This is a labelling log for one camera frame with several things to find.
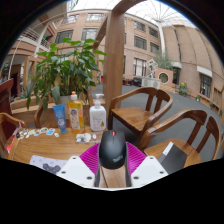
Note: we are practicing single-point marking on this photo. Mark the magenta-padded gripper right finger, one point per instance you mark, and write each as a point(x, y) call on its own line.
point(148, 171)

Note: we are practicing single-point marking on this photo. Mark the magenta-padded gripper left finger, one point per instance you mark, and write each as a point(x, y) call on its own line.
point(76, 171)

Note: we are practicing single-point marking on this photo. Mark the black computer mouse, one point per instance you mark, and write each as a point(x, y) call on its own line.
point(112, 150)

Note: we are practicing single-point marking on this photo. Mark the bear print mouse pad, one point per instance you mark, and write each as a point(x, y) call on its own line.
point(46, 164)

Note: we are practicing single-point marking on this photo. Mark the black flat box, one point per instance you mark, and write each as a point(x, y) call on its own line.
point(173, 160)

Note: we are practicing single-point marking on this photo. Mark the clear plastic packet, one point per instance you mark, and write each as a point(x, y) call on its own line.
point(83, 137)

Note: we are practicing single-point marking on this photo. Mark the blue squeeze tube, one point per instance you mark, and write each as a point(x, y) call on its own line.
point(60, 119)

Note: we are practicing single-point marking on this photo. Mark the scattered small stickers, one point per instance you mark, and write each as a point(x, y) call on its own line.
point(36, 132)

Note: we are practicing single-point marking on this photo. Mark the yellow dish soap bottle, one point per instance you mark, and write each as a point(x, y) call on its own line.
point(76, 115)

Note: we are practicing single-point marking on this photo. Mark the wooden armchair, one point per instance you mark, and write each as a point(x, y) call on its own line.
point(200, 133)
point(40, 115)
point(5, 128)
point(133, 116)

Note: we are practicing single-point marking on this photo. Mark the white pump bottle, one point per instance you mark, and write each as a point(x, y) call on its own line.
point(97, 116)

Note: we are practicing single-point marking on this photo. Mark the large green potted plant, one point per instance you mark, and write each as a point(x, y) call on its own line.
point(66, 70)

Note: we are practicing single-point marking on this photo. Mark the dark red wooden lectern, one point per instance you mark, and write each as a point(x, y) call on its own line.
point(5, 96)

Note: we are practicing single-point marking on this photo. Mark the wooden pillar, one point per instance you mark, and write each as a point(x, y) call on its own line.
point(113, 60)

